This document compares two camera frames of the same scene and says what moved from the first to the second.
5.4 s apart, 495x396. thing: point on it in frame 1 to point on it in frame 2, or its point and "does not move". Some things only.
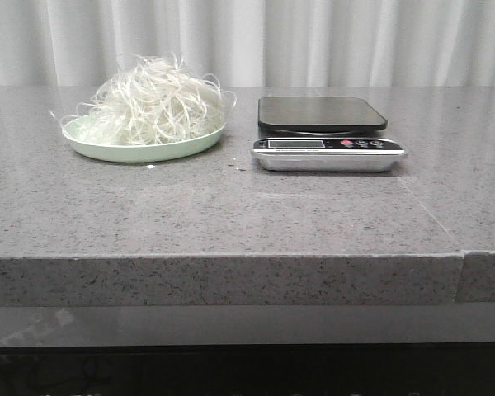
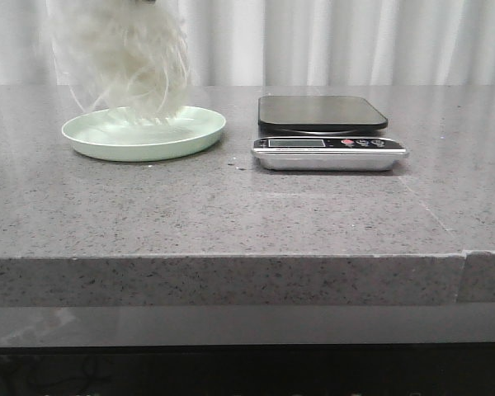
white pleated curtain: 252,43 does not move
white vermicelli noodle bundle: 157,99 to 126,60
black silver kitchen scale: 323,134 does not move
